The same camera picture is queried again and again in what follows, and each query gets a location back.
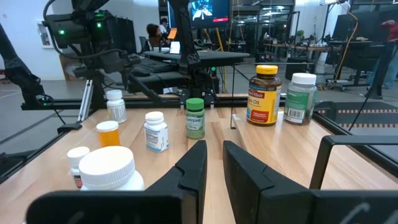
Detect large plain white bottle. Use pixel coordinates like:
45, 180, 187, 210
78, 145, 146, 191

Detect small white bottle grey label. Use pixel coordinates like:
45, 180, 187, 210
106, 90, 127, 124

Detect black keyboard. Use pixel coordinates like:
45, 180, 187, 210
136, 58, 178, 74

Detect clear bottle green label white cap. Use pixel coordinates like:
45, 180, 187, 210
283, 72, 318, 125

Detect black cabinet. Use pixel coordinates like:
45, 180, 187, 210
285, 57, 315, 81

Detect silver aluminium bar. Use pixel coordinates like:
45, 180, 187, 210
77, 79, 94, 123

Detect open laptop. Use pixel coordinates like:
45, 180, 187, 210
169, 40, 182, 55

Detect black mat orange stripes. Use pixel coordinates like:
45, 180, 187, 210
313, 101, 398, 131

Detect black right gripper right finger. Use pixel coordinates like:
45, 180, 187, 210
223, 140, 398, 224

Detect person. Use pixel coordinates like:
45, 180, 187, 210
146, 23, 162, 47
159, 17, 170, 35
356, 18, 398, 91

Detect grey table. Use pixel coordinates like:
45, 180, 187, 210
143, 50, 251, 68

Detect white bottle blue-edged label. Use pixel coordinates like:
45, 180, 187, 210
143, 111, 170, 154

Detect black metal rig frame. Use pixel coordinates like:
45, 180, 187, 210
0, 23, 398, 184

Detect brown fish oil bottle yellow cap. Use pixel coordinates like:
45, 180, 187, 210
246, 64, 283, 126

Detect yellow hanging cable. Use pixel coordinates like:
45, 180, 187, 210
335, 1, 360, 80

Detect long wooden table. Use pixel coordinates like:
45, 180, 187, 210
264, 43, 343, 52

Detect dark grey desk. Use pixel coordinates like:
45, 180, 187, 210
127, 70, 187, 94

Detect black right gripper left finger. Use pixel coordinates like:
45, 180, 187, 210
26, 139, 208, 224

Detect wooden shelf black metal frame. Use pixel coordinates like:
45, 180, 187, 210
229, 62, 398, 190

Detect computer monitor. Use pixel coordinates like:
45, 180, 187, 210
188, 0, 231, 29

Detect black office chair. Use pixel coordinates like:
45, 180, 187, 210
139, 36, 150, 54

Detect green caffeine bottle green cap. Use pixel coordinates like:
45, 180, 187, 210
185, 98, 206, 140

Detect black standing desk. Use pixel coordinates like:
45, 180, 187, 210
329, 40, 398, 94

